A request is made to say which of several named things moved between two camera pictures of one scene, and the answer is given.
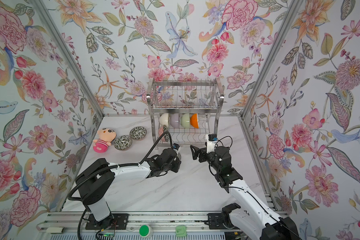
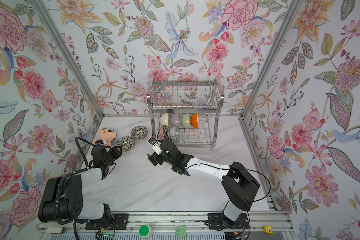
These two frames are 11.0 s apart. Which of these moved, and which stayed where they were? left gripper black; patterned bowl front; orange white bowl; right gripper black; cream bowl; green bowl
Moved: left gripper black; right gripper black
Stayed: orange white bowl; patterned bowl front; green bowl; cream bowl
